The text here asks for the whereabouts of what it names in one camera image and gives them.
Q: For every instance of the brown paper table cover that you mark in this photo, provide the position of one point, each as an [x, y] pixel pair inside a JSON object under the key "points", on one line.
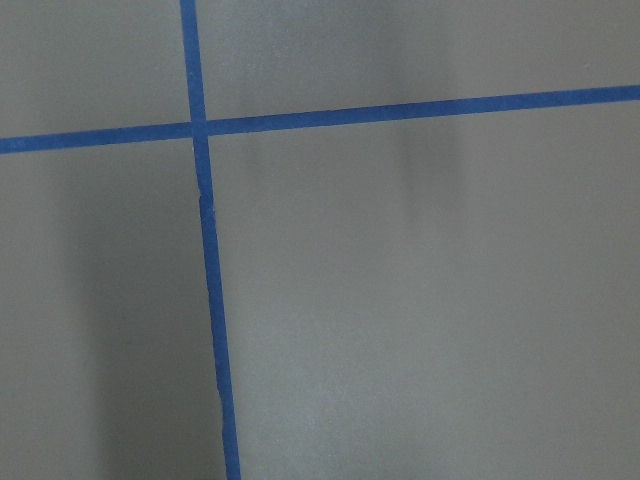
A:
{"points": [[319, 239]]}

